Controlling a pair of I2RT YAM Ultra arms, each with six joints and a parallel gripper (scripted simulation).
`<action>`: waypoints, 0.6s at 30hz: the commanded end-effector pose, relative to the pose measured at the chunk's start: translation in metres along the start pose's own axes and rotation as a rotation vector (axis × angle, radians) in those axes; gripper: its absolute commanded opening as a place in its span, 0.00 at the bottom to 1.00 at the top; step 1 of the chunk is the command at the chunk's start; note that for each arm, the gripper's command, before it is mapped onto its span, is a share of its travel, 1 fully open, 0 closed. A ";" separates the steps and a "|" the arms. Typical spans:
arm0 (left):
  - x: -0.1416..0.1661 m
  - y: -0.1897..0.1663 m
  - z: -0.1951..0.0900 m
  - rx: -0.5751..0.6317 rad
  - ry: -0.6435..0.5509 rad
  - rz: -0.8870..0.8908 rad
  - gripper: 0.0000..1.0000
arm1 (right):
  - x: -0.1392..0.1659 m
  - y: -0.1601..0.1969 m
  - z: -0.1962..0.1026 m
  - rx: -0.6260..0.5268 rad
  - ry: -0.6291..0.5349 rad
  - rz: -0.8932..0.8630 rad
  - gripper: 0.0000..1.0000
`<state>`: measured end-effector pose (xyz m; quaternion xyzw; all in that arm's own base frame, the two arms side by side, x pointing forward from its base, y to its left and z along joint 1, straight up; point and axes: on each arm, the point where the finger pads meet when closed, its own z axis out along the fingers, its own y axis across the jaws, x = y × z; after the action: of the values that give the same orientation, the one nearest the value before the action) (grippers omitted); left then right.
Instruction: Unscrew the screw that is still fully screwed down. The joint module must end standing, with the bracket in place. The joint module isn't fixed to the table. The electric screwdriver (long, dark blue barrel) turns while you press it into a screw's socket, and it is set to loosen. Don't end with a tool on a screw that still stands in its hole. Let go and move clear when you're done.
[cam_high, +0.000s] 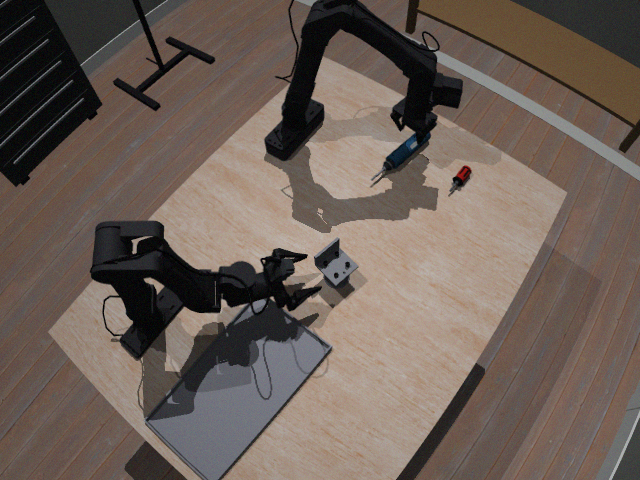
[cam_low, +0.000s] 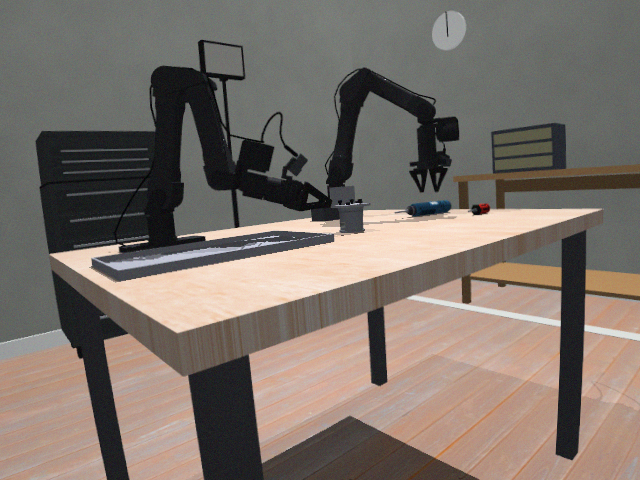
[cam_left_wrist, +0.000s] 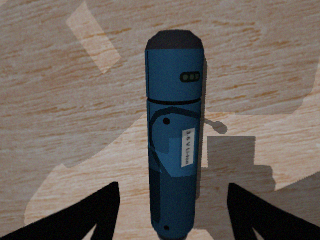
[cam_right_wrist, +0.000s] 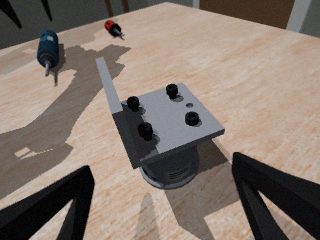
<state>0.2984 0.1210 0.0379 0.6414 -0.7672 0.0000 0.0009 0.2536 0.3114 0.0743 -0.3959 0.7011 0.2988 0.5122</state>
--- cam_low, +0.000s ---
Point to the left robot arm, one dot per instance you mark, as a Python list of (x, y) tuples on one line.
[(341, 166)]

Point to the dark grey cylinder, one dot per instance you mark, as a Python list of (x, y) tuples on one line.
[(351, 220)]

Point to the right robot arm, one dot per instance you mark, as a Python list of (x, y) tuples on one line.
[(165, 189)]

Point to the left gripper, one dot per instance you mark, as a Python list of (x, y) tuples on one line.
[(427, 156)]

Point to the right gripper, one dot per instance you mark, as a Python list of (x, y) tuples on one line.
[(280, 191)]

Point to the dark blue electric screwdriver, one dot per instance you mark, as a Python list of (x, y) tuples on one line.
[(427, 208)]

